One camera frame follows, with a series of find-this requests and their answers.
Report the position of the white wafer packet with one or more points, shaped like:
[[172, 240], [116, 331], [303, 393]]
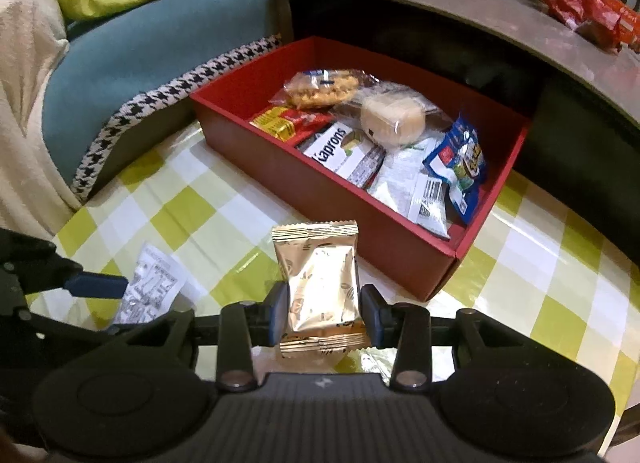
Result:
[[332, 145]]

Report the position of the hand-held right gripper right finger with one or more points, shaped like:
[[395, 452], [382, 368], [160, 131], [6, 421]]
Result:
[[371, 315]]

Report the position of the clear bun packet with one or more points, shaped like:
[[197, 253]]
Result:
[[395, 118]]

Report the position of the houndstooth cushion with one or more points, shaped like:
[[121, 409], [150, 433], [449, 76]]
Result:
[[165, 93]]

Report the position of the clear cookie packet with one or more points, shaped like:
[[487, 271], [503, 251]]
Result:
[[320, 88]]

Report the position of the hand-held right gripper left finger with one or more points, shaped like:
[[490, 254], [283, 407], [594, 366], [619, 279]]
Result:
[[279, 315]]

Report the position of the cream blanket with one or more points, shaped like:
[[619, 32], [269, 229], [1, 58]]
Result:
[[25, 118]]

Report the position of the dark brown snack packet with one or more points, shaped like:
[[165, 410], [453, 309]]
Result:
[[370, 163]]

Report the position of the red box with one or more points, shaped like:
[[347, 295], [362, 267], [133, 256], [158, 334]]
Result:
[[350, 223]]

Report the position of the gold snack packet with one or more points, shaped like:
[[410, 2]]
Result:
[[320, 283]]

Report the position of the white green snack packet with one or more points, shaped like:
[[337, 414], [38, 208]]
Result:
[[400, 183]]

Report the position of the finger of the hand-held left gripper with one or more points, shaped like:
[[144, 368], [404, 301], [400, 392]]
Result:
[[95, 285], [70, 330]]

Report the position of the blue snack packet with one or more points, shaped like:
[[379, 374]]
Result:
[[460, 163]]

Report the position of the teal sofa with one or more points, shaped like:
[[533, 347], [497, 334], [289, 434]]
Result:
[[150, 58]]

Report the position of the silver white printed packet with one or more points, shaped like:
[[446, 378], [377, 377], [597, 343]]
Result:
[[155, 283]]

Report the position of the red yellow snack packet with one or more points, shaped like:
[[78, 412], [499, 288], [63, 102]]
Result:
[[285, 122]]

